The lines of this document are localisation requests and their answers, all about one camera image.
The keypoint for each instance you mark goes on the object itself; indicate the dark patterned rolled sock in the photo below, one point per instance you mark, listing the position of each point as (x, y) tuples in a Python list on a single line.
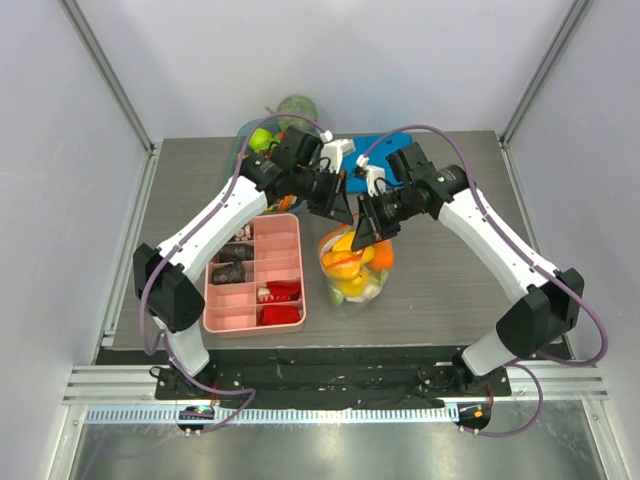
[(232, 273)]

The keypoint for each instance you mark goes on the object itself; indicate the red white cloth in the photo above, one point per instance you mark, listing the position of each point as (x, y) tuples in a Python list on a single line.
[(279, 292)]

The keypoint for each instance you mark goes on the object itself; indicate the orange tangerine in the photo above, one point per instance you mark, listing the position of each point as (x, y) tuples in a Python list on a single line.
[(383, 258)]

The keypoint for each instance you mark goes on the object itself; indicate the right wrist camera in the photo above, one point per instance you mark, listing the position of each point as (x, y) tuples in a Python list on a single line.
[(373, 176)]

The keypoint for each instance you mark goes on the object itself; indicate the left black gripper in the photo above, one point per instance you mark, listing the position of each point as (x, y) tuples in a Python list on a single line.
[(335, 205)]

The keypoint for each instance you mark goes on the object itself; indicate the white cauliflower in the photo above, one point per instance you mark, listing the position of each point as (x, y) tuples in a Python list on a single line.
[(362, 289)]

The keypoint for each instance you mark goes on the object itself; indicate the floral rolled sock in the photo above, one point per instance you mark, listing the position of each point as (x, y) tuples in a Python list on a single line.
[(244, 234)]

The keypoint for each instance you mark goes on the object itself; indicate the yellow bell pepper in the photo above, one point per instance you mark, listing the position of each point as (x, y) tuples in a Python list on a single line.
[(344, 244)]

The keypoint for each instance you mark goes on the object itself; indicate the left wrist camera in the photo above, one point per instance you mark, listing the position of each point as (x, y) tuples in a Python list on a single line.
[(333, 152)]

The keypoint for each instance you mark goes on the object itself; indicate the green apple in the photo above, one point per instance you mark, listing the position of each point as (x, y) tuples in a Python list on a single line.
[(261, 140)]

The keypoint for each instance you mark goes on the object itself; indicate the pink compartment tray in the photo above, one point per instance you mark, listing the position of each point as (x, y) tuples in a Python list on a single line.
[(232, 310)]

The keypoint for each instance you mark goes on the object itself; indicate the clear orange-zip bag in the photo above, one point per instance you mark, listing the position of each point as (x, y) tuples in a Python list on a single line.
[(324, 246)]

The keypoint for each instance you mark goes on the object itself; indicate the orange carrot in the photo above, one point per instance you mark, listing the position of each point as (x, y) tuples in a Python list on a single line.
[(287, 203)]

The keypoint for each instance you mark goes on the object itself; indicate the yellow lemon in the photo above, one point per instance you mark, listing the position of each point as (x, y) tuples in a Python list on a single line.
[(341, 265)]

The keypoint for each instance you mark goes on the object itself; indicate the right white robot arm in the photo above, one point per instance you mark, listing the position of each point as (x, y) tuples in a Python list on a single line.
[(544, 300)]

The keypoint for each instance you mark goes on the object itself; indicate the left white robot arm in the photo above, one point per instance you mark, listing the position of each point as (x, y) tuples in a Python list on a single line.
[(303, 164)]

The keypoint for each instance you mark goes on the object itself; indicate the green melon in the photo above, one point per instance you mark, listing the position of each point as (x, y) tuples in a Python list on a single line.
[(295, 103)]

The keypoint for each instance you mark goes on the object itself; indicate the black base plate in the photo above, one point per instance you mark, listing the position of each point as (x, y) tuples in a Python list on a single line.
[(362, 378)]

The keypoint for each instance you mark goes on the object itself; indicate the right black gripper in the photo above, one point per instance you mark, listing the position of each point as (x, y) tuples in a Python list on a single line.
[(370, 217)]

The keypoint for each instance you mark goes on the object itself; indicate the teal fruit basket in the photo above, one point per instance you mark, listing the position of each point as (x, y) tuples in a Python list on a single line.
[(245, 132)]

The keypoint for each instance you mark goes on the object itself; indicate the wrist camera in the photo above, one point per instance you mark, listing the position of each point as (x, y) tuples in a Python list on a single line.
[(373, 176), (333, 152)]

